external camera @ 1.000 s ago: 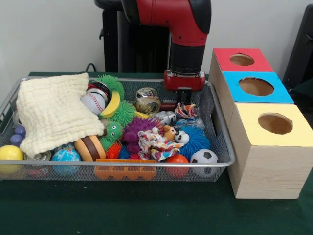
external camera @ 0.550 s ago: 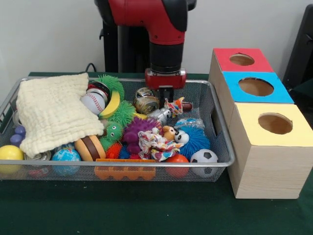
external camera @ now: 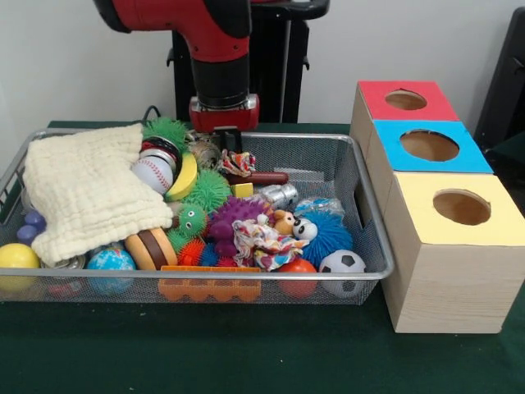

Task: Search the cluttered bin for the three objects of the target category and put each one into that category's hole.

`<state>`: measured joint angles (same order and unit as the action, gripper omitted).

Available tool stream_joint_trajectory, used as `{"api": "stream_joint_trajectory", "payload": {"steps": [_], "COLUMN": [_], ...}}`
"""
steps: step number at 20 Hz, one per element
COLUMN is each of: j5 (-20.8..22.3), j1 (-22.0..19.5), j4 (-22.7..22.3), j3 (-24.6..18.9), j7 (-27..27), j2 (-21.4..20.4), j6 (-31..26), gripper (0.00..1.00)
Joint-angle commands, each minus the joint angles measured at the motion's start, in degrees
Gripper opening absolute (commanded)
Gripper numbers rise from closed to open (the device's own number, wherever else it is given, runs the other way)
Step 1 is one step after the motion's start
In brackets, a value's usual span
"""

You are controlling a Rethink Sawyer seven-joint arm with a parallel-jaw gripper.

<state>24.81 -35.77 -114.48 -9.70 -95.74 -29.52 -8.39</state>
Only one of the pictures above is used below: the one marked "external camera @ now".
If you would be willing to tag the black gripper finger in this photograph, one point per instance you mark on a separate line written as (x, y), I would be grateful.
(237, 141)
(225, 140)

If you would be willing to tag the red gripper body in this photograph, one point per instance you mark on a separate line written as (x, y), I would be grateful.
(223, 119)

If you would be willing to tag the crushed drink can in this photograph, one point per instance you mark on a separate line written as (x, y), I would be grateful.
(203, 152)

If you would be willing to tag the green puffer ball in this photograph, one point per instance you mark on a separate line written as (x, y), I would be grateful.
(164, 130)

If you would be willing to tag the cream waffle cloth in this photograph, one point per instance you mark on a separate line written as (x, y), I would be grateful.
(90, 193)

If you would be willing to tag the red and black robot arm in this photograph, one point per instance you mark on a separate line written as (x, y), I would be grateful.
(213, 33)

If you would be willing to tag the wooden box with three holes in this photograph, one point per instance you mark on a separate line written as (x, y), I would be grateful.
(447, 287)

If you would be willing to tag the purple spiky toy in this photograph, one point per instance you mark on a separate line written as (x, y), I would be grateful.
(236, 215)

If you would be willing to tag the white baseball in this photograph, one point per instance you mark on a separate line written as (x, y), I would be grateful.
(153, 173)

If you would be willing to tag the crushed clear plastic bottle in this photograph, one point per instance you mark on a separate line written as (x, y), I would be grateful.
(320, 206)

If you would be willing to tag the blue puffer ball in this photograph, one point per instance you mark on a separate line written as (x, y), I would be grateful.
(326, 239)

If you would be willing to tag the toy hamburger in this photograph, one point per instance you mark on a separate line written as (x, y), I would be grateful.
(149, 249)

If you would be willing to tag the soccer ball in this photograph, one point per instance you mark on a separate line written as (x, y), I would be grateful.
(342, 267)

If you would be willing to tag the dark green table cloth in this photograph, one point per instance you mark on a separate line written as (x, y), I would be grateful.
(246, 349)
(512, 152)

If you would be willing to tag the black chair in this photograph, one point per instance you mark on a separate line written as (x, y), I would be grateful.
(504, 82)

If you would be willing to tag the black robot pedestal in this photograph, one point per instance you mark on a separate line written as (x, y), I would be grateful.
(279, 61)

